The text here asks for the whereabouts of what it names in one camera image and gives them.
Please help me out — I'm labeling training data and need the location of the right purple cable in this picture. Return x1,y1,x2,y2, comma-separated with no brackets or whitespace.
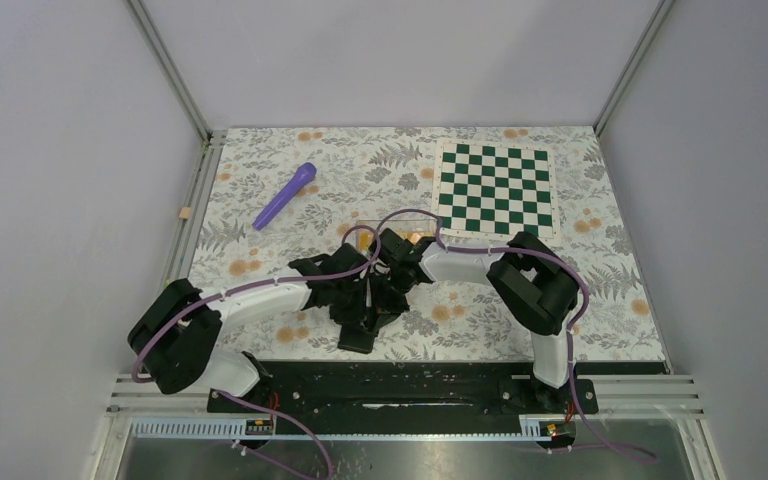
373,209,660,465

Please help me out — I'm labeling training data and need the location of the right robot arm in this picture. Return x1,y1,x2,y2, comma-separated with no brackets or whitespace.
368,229,580,412

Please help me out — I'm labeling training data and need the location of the white slotted cable duct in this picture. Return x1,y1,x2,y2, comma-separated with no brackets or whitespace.
132,415,577,444

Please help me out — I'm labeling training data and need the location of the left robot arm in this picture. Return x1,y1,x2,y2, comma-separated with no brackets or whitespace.
127,244,369,411

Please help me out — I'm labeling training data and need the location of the purple toy microphone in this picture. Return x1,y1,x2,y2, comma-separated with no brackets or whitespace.
252,162,317,231

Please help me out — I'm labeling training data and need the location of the green white chessboard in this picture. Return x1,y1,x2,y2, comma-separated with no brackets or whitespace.
432,139,561,246

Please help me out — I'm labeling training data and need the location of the black leather card holder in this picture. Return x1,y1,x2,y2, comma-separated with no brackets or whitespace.
338,309,401,354

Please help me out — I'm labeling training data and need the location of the floral tablecloth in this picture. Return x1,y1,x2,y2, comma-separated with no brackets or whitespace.
187,126,667,361

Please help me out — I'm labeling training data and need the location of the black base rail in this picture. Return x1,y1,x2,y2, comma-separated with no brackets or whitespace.
207,360,599,436

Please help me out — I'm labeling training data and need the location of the clear box of cards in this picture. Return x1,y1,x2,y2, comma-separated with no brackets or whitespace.
349,217,436,253

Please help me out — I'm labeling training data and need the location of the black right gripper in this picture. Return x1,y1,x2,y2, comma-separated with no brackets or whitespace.
368,265,412,333

